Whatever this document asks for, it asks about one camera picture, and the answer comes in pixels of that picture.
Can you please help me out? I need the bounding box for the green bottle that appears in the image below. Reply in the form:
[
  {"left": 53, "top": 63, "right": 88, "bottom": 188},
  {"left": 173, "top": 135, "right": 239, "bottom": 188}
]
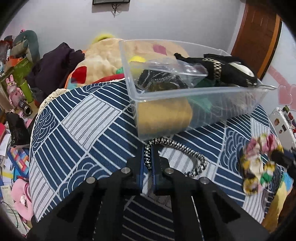
[{"left": 20, "top": 79, "right": 34, "bottom": 103}]

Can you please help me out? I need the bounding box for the yellow plush cushion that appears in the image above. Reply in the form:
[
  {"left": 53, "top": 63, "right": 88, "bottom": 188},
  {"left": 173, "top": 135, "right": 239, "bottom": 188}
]
[{"left": 92, "top": 33, "right": 114, "bottom": 44}]

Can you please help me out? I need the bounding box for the clear plastic storage box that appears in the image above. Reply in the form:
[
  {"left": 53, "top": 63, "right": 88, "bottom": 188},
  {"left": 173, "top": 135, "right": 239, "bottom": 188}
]
[{"left": 119, "top": 40, "right": 275, "bottom": 132}]

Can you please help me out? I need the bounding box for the pink plush toy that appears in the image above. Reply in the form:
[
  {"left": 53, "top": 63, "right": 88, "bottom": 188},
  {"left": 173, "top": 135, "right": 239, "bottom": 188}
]
[{"left": 11, "top": 179, "right": 34, "bottom": 221}]

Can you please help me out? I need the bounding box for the brown wooden door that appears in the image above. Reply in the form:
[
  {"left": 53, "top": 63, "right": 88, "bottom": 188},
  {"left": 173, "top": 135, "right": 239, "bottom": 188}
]
[{"left": 231, "top": 1, "right": 281, "bottom": 80}]

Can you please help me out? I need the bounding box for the red box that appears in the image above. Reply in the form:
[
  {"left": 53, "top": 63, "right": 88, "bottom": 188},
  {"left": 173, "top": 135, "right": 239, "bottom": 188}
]
[{"left": 0, "top": 123, "right": 6, "bottom": 143}]

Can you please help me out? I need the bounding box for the grey-green plush toy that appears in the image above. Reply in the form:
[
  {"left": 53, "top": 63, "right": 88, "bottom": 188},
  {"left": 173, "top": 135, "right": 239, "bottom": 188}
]
[{"left": 10, "top": 30, "right": 40, "bottom": 64}]

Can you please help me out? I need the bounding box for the small black wall monitor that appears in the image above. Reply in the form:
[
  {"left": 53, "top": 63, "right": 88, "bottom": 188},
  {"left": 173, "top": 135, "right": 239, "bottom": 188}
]
[{"left": 92, "top": 0, "right": 130, "bottom": 5}]

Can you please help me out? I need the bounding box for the cream colourful patch blanket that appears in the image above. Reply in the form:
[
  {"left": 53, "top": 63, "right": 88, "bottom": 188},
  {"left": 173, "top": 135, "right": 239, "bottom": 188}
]
[{"left": 65, "top": 38, "right": 189, "bottom": 89}]

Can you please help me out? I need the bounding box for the yellow-haired felt doll head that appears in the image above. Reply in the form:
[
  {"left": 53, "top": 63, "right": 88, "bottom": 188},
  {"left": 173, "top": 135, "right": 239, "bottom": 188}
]
[{"left": 129, "top": 56, "right": 146, "bottom": 78}]

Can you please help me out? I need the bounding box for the black plastic bag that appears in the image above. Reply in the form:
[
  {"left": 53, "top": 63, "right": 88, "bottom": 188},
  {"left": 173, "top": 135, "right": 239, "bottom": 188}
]
[{"left": 6, "top": 112, "right": 30, "bottom": 148}]

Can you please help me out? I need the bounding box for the dark purple clothing pile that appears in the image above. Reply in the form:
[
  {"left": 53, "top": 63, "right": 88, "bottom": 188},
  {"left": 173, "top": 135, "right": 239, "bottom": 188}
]
[{"left": 26, "top": 42, "right": 85, "bottom": 95}]

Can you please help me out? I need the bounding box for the green knitted sock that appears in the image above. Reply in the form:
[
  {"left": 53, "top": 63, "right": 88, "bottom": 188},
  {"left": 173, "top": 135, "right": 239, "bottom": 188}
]
[{"left": 188, "top": 78, "right": 216, "bottom": 113}]

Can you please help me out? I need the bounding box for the white appliance with stickers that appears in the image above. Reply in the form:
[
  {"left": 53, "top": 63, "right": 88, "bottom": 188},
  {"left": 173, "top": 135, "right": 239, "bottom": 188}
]
[{"left": 269, "top": 107, "right": 295, "bottom": 151}]

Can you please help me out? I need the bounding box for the blue white patterned cloth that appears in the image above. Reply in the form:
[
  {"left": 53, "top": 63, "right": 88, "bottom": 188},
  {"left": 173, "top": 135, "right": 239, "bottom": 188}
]
[{"left": 29, "top": 80, "right": 285, "bottom": 240}]

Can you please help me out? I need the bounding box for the black white fabric item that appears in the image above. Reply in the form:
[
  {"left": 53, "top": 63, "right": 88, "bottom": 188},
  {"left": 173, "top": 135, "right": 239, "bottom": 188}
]
[{"left": 174, "top": 53, "right": 258, "bottom": 87}]

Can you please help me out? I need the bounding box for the yellow sponge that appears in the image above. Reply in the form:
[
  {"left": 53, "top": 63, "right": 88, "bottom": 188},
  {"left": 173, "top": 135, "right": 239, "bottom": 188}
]
[{"left": 136, "top": 97, "right": 193, "bottom": 140}]

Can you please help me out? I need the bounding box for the pink rabbit figure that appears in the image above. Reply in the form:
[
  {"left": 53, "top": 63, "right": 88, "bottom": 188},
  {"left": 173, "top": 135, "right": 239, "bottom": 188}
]
[{"left": 6, "top": 74, "right": 25, "bottom": 109}]

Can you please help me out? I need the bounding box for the floral fabric scrunchie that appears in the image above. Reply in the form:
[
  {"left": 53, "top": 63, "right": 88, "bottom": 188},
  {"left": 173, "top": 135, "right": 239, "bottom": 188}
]
[{"left": 240, "top": 133, "right": 283, "bottom": 195}]

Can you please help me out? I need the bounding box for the green cardboard box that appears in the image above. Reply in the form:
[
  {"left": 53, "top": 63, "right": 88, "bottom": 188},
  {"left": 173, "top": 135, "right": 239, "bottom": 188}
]
[{"left": 1, "top": 57, "right": 34, "bottom": 85}]

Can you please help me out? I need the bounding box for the black flashlight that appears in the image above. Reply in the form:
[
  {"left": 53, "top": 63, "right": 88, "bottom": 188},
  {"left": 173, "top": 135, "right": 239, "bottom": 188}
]
[{"left": 18, "top": 99, "right": 33, "bottom": 116}]

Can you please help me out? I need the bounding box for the colourful striped pencil case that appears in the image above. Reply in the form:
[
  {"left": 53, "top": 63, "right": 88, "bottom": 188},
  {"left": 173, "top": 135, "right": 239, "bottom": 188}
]
[{"left": 8, "top": 147, "right": 30, "bottom": 178}]

